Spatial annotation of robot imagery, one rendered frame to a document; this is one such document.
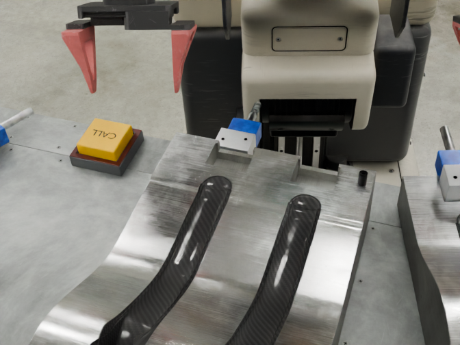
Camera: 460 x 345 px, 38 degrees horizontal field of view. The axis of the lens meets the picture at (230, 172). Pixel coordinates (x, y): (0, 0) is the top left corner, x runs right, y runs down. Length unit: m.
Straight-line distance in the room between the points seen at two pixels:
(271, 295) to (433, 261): 0.19
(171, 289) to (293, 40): 0.54
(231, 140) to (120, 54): 1.72
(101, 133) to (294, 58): 0.36
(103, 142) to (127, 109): 1.38
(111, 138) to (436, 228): 0.45
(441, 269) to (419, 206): 0.11
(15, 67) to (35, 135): 1.61
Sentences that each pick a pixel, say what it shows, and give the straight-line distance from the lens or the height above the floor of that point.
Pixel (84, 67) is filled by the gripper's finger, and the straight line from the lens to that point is 0.77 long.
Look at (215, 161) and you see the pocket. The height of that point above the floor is 0.86.
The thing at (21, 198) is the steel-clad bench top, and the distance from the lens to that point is 0.96.
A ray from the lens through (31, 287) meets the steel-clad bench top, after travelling 0.86.
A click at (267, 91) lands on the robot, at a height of 0.77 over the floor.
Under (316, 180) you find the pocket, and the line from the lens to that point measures 0.84.
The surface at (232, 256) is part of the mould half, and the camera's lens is 0.73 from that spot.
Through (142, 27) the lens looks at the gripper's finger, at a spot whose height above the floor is 1.07.
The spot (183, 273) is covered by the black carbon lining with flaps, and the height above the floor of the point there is 0.88.
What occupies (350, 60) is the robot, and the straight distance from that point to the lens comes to 1.13.
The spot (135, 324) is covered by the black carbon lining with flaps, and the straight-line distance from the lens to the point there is 0.65.
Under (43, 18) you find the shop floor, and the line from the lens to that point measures 2.90.
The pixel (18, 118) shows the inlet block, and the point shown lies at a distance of 1.04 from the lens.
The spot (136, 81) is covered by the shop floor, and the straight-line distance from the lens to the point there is 2.45.
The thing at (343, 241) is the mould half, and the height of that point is 0.89.
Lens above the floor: 1.46
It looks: 45 degrees down
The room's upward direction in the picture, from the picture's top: 4 degrees counter-clockwise
